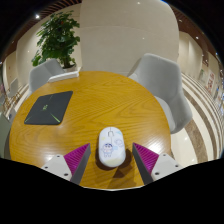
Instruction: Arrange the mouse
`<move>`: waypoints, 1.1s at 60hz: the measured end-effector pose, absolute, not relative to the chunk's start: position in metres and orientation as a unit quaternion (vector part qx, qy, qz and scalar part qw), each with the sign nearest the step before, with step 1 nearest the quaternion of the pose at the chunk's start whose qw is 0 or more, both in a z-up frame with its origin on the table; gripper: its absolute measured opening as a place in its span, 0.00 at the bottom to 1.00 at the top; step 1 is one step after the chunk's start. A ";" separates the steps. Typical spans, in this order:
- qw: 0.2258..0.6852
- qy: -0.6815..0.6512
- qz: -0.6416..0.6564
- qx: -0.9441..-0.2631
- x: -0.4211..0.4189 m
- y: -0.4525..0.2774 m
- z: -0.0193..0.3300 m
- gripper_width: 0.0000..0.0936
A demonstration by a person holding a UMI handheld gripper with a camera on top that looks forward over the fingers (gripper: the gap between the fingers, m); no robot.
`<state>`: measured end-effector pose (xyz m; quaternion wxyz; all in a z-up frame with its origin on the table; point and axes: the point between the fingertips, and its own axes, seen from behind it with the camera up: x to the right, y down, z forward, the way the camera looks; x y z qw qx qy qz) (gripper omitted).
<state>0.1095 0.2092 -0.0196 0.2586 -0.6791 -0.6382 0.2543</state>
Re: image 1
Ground green potted plant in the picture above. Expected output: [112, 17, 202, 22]
[31, 11, 81, 73]

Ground grey shell chair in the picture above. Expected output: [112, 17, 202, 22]
[128, 53, 194, 135]
[0, 113, 12, 160]
[28, 58, 66, 95]

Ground black mouse pad green lines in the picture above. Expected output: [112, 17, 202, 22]
[23, 90, 74, 126]

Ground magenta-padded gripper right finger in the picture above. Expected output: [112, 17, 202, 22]
[132, 142, 184, 185]

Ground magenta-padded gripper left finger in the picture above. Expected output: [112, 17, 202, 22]
[41, 143, 92, 186]

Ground small light grey chair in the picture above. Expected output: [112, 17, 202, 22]
[8, 78, 21, 98]

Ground white cartoon-print computer mouse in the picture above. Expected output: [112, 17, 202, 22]
[97, 126, 127, 168]

